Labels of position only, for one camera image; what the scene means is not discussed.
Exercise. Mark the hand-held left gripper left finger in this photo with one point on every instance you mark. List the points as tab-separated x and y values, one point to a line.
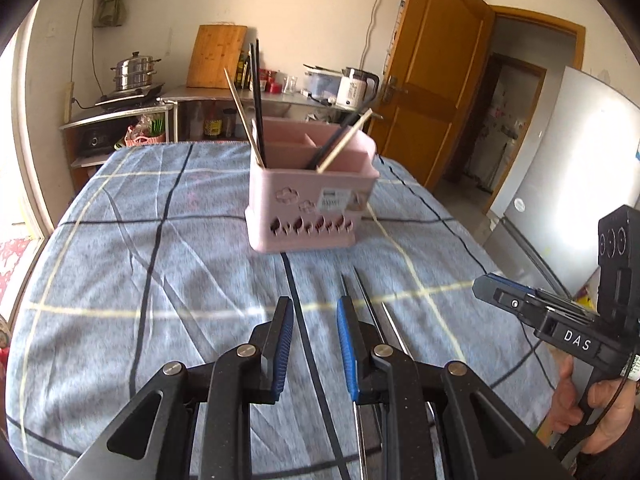
282	345

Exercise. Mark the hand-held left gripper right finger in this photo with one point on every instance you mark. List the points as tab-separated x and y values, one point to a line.
345	345

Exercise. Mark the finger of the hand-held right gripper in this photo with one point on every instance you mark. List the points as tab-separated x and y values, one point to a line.
510	280
505	300

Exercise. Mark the pink plastic utensil basket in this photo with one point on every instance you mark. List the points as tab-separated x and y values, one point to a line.
280	220

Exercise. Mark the wooden chopstick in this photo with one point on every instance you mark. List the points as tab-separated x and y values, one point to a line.
350	132
242	115

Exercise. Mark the person's right hand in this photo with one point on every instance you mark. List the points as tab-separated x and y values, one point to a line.
562	400

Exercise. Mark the silver refrigerator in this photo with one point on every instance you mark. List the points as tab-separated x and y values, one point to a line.
565	160

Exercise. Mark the blue-grey plaid tablecloth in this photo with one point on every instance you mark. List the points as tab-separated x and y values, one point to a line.
150	260

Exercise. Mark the wooden door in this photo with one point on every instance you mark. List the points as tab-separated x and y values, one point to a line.
430	60

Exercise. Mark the white electric kettle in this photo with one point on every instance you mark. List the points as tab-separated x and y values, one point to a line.
352	90

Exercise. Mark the pink basket of vegetables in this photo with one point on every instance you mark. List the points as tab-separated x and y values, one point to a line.
145	132

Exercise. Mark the drinking glass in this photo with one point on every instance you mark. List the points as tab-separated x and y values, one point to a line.
291	85

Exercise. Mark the steel kitchen counter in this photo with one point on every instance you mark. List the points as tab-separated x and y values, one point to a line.
210	95

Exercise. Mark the clear plastic storage container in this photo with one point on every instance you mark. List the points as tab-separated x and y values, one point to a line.
320	82

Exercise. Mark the red-lidded jar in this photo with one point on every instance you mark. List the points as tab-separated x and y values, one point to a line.
270	81

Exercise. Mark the stove cabinet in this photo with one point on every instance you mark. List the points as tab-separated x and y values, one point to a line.
85	155

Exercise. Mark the yellow-label bottle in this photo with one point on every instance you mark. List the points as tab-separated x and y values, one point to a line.
242	70

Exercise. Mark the red patterned rug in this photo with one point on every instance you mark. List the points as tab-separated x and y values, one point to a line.
15	265

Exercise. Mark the induction cooker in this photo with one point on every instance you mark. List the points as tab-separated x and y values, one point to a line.
127	96

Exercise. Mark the wooden cutting board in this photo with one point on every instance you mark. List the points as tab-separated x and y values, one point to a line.
215	55

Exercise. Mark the steel steamer pot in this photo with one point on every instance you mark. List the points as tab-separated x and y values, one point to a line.
134	72

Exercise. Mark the wooden door frame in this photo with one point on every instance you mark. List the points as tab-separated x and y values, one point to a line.
540	17

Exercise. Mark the white wall power strip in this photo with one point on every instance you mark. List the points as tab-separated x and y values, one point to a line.
70	96

